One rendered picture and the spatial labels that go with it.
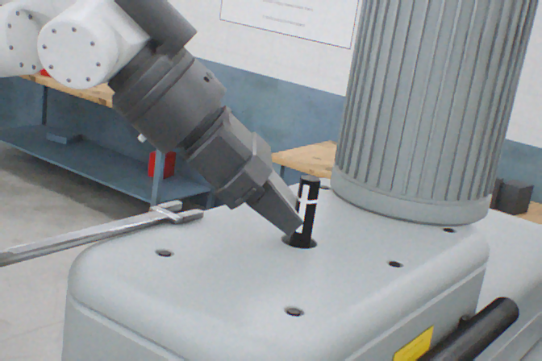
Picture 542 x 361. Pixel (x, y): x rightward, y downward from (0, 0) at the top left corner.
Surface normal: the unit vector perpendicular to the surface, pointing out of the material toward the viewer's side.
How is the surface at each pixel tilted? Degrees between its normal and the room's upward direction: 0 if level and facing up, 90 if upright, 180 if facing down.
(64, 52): 105
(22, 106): 90
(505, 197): 90
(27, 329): 0
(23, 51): 74
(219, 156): 90
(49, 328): 0
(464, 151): 90
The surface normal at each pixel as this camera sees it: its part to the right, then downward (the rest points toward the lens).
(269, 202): 0.02, 0.29
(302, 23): -0.58, 0.16
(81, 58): -0.22, 0.51
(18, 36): 0.96, -0.06
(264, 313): 0.15, -0.94
